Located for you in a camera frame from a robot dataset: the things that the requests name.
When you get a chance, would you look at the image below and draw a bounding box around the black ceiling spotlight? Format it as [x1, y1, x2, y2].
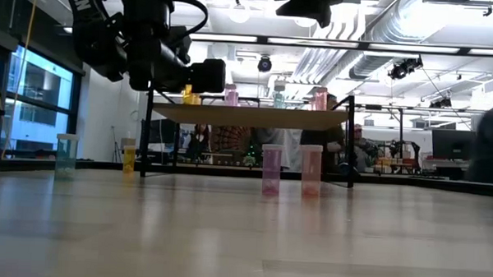
[387, 55, 425, 82]
[429, 96, 454, 109]

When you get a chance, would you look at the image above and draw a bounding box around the large glass window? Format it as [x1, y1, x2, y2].
[0, 43, 85, 158]

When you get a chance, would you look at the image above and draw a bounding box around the small decorated green tree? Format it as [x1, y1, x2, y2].
[242, 144, 258, 168]

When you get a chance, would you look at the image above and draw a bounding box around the white draped cloth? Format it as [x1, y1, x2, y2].
[251, 128, 305, 173]

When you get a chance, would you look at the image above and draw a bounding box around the black computer monitor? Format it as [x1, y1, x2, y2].
[430, 127, 477, 161]

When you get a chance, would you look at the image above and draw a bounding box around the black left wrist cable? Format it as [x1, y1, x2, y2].
[167, 0, 210, 42]

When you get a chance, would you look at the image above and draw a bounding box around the white ring lamp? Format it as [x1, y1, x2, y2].
[227, 0, 253, 25]

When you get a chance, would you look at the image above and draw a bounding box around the black overhead camera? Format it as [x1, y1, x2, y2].
[256, 54, 274, 74]

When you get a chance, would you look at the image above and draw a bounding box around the silver ventilation duct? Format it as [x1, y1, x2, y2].
[348, 0, 454, 85]

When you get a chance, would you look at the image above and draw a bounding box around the patterned wall hanging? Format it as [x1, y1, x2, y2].
[210, 124, 252, 155]

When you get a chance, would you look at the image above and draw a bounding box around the wooden shelf black metal frame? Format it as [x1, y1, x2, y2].
[139, 86, 358, 189]

